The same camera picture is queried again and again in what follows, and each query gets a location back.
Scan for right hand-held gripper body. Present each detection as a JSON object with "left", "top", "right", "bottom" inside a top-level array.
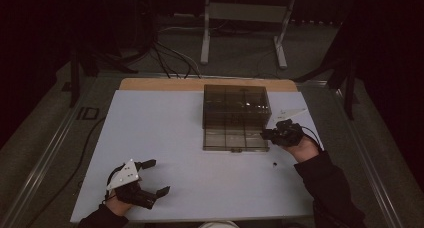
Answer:
[{"left": 265, "top": 107, "right": 309, "bottom": 148}]

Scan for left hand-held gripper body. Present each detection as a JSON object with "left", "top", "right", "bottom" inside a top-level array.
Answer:
[{"left": 105, "top": 158, "right": 158, "bottom": 211}]

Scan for dark translucent drawer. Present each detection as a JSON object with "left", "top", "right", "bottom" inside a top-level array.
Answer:
[{"left": 202, "top": 127, "right": 271, "bottom": 153}]

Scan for dark translucent drawer box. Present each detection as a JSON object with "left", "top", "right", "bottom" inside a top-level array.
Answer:
[{"left": 202, "top": 84, "right": 273, "bottom": 130}]

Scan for person's right hand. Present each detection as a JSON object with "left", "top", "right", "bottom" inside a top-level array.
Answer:
[{"left": 281, "top": 134, "right": 321, "bottom": 164}]

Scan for person's left hand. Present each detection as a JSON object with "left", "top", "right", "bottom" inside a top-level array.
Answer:
[{"left": 104, "top": 195, "right": 133, "bottom": 218}]

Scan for white table sheet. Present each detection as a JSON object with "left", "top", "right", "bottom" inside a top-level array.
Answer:
[{"left": 69, "top": 89, "right": 325, "bottom": 224}]

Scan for black stand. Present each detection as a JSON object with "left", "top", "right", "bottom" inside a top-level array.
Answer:
[
  {"left": 68, "top": 37, "right": 139, "bottom": 109},
  {"left": 293, "top": 17, "right": 361, "bottom": 121}
]

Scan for grey metal stand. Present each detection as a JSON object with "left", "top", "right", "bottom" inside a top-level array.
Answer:
[{"left": 199, "top": 0, "right": 298, "bottom": 70}]

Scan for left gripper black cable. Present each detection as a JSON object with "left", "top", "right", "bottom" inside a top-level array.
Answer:
[{"left": 104, "top": 164, "right": 128, "bottom": 202}]

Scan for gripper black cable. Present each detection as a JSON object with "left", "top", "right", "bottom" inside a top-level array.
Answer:
[
  {"left": 104, "top": 164, "right": 128, "bottom": 202},
  {"left": 301, "top": 125, "right": 324, "bottom": 152}
]

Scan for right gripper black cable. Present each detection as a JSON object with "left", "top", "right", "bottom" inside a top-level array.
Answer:
[{"left": 301, "top": 125, "right": 324, "bottom": 152}]

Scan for black floor cable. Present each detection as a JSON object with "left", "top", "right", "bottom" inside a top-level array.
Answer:
[{"left": 24, "top": 116, "right": 107, "bottom": 228}]

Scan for metal floor rail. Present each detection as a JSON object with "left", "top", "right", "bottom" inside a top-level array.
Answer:
[
  {"left": 333, "top": 87, "right": 403, "bottom": 228},
  {"left": 0, "top": 75, "right": 101, "bottom": 228}
]

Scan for black cable bundle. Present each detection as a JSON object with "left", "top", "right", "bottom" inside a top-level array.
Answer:
[{"left": 151, "top": 41, "right": 203, "bottom": 80}]

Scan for white floor cable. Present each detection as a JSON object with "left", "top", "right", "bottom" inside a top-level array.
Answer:
[{"left": 158, "top": 25, "right": 203, "bottom": 77}]

